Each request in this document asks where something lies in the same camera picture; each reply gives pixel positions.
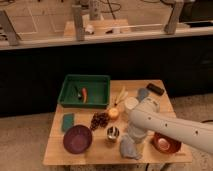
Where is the grey towel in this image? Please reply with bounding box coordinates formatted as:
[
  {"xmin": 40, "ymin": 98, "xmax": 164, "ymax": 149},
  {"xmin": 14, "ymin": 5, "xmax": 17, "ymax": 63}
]
[{"xmin": 119, "ymin": 134, "xmax": 142, "ymax": 160}]

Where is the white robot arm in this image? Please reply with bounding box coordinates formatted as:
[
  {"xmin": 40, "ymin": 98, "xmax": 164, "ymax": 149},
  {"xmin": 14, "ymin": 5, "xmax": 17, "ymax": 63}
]
[{"xmin": 129, "ymin": 97, "xmax": 213, "ymax": 154}]

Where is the green plastic tray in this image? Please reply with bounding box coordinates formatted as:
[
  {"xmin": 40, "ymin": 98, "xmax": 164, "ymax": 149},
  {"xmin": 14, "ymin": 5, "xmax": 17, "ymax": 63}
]
[{"xmin": 58, "ymin": 74, "xmax": 110, "ymax": 109}]

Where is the yellow banana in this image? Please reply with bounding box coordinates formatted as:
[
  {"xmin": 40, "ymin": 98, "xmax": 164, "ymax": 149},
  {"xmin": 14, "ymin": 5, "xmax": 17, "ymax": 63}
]
[{"xmin": 114, "ymin": 86, "xmax": 128, "ymax": 106}]

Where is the orange carrot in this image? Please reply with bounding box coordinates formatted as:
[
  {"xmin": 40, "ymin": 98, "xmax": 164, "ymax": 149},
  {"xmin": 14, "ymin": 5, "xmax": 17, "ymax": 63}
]
[{"xmin": 82, "ymin": 88, "xmax": 87, "ymax": 103}]

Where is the orange fruit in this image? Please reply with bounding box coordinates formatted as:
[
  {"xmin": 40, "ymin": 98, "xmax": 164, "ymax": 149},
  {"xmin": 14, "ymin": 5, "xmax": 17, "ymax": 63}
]
[{"xmin": 108, "ymin": 107, "xmax": 119, "ymax": 120}]

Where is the white round container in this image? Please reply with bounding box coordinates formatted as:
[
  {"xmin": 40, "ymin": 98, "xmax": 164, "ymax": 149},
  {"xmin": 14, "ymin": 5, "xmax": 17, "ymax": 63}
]
[{"xmin": 124, "ymin": 97, "xmax": 139, "ymax": 113}]

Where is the bunch of dark grapes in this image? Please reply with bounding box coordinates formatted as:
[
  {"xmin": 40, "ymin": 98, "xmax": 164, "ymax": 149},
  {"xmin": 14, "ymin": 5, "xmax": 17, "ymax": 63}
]
[{"xmin": 90, "ymin": 113, "xmax": 110, "ymax": 131}]

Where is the small grey cloth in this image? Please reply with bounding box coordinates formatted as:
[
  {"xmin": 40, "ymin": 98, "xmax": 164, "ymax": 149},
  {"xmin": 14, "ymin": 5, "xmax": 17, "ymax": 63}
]
[{"xmin": 137, "ymin": 88, "xmax": 149, "ymax": 101}]

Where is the small metal cup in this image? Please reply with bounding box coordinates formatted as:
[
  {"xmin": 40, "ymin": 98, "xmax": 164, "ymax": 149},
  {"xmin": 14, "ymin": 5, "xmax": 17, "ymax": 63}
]
[{"xmin": 107, "ymin": 126, "xmax": 120, "ymax": 142}]

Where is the black rectangular block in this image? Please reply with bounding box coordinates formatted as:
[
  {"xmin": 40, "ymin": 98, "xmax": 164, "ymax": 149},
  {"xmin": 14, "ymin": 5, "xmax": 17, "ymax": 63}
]
[{"xmin": 146, "ymin": 83, "xmax": 164, "ymax": 96}]

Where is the green sponge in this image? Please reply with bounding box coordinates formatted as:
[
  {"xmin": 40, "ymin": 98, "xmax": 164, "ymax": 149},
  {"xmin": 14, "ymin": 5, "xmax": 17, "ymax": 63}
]
[{"xmin": 61, "ymin": 113, "xmax": 74, "ymax": 132}]

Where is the wooden table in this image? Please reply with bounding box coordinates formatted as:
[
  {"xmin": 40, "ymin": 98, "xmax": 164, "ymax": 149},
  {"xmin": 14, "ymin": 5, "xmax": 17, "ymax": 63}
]
[{"xmin": 43, "ymin": 80, "xmax": 192, "ymax": 166}]

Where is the purple bowl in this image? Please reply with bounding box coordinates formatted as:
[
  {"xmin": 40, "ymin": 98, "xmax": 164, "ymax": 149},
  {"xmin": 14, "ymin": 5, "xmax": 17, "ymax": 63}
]
[{"xmin": 63, "ymin": 125, "xmax": 93, "ymax": 154}]

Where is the orange-red bowl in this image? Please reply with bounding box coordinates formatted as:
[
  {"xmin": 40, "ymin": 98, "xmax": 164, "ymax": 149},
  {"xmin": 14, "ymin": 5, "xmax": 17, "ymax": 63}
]
[{"xmin": 152, "ymin": 132, "xmax": 181, "ymax": 154}]

